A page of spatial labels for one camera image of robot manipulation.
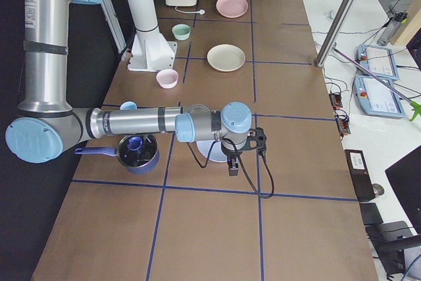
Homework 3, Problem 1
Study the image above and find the near teach pendant tablet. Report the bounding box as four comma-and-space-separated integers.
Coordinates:
353, 74, 405, 118

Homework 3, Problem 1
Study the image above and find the black box on desk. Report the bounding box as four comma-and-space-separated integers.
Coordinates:
344, 149, 375, 202

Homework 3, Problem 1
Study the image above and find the cream plate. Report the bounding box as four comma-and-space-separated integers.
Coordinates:
207, 44, 245, 72

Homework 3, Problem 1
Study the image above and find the pink bowl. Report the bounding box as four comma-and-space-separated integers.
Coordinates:
156, 69, 179, 89

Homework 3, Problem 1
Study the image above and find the light blue cup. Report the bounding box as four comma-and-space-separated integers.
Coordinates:
120, 101, 137, 111

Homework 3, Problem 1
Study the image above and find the white toaster plug cable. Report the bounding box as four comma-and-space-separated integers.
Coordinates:
174, 5, 207, 16

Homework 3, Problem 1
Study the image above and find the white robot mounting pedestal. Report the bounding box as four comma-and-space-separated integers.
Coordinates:
128, 0, 177, 72

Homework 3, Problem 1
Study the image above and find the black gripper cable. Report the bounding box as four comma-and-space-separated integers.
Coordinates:
186, 132, 275, 199

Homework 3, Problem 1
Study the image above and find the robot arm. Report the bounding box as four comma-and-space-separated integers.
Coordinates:
5, 0, 266, 175

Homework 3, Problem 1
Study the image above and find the far teach pendant tablet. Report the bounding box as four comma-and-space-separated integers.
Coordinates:
357, 44, 399, 81

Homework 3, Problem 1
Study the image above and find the aluminium frame post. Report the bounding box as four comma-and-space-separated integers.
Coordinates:
314, 0, 355, 68

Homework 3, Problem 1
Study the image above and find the pink plate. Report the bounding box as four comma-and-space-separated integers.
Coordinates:
216, 0, 249, 18

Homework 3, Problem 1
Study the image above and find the reacher grabber stick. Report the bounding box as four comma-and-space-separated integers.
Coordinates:
332, 47, 420, 122

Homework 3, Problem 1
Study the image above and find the dark blue saucepan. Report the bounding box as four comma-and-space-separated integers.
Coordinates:
74, 134, 160, 174

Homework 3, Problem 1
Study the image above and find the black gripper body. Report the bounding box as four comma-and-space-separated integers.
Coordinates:
221, 127, 267, 159

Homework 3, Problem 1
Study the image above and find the teach pendant tablet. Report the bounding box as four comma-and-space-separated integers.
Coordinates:
353, 74, 405, 118
357, 44, 399, 81

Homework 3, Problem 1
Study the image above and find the green bowl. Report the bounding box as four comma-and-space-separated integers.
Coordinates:
172, 24, 191, 41

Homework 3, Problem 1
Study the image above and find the blue plate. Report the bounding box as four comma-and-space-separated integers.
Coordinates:
196, 140, 227, 163

